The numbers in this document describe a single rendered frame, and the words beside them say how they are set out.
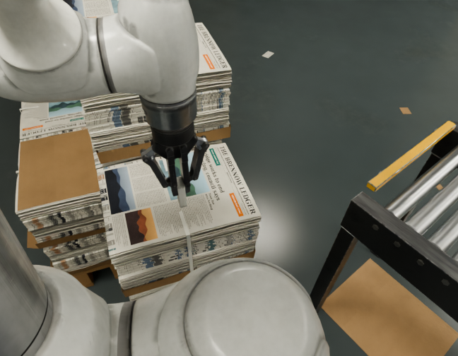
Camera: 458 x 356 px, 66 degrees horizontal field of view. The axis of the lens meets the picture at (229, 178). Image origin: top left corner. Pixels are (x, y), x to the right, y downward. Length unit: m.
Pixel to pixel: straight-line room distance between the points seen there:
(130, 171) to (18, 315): 0.77
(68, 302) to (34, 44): 0.29
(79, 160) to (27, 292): 1.17
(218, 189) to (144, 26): 0.55
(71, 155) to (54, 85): 0.95
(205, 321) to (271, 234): 1.58
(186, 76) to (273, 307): 0.34
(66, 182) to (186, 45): 0.94
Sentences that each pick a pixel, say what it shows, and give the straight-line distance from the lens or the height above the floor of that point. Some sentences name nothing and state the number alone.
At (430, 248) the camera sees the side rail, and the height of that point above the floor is 0.80.
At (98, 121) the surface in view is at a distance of 0.95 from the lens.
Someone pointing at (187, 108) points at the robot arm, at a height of 1.20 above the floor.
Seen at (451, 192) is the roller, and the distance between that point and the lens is 1.16.
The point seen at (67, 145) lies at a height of 0.60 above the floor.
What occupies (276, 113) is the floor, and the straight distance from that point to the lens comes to 2.54.
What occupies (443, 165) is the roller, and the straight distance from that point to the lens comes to 1.22.
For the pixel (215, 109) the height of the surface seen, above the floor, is 0.95.
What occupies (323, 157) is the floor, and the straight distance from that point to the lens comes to 2.28.
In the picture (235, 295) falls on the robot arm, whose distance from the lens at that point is 0.30.
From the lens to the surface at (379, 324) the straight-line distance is 1.77.
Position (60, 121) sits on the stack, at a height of 0.60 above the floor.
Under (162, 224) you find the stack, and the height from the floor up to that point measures 0.83.
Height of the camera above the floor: 1.55
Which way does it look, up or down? 48 degrees down
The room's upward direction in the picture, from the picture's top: 2 degrees clockwise
